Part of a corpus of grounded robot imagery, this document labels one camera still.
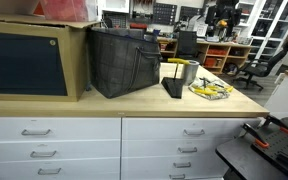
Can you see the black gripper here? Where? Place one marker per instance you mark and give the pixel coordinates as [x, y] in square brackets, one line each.
[227, 8]

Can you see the yellow round object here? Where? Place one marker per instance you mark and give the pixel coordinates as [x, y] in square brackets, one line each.
[222, 23]

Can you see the black wedge tool stand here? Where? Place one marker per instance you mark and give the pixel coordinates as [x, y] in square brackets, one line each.
[173, 86]

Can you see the orange triangular object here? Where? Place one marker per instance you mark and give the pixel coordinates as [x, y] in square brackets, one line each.
[39, 8]

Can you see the white open shelf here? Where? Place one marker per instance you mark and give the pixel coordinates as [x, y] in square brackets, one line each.
[247, 13]

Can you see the orange storage bin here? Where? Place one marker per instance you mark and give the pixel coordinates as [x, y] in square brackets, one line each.
[216, 51]
[210, 62]

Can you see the black office chair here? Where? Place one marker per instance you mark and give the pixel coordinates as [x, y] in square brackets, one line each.
[187, 43]
[264, 66]

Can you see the dark round bag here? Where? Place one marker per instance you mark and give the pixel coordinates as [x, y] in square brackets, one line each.
[231, 69]

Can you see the white glass-door cabinet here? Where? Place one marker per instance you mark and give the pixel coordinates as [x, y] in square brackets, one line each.
[277, 20]

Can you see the grey translucent cup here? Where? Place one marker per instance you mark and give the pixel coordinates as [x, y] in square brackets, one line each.
[192, 71]

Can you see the black pegboard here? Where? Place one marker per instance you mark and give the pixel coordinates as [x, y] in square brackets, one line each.
[164, 13]

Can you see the blue cup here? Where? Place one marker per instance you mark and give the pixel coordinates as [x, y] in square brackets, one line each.
[156, 32]

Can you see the white crumpled cloth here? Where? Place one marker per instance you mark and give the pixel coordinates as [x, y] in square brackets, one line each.
[214, 96]

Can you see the red toolbox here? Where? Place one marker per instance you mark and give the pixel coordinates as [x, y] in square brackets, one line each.
[138, 25]

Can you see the white wood-topped side cabinet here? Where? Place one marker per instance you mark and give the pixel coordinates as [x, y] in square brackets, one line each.
[285, 96]

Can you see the black orange-tipped clamp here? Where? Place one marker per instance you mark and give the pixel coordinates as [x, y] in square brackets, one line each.
[277, 123]
[255, 135]

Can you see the grey plaid tote bag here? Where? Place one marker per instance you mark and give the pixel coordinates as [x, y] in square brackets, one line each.
[120, 63]

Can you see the black mesh crate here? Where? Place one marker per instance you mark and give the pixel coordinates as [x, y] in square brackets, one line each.
[114, 20]

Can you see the black side table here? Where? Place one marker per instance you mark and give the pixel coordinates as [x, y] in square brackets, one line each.
[237, 156]

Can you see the black perforated board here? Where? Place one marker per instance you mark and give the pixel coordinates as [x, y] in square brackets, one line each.
[280, 146]

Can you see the large cardboard box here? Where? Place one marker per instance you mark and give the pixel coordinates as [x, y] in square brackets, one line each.
[74, 60]

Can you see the red plastic bag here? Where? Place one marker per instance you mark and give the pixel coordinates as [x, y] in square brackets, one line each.
[67, 10]

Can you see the white drawer cabinet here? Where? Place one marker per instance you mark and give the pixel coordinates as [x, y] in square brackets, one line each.
[84, 146]

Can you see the black wall panel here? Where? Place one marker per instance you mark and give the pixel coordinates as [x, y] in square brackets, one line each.
[190, 12]

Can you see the black wall tool rack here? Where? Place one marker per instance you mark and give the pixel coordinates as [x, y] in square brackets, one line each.
[141, 8]

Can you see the white wall cabinet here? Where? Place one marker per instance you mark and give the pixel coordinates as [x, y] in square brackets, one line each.
[115, 5]

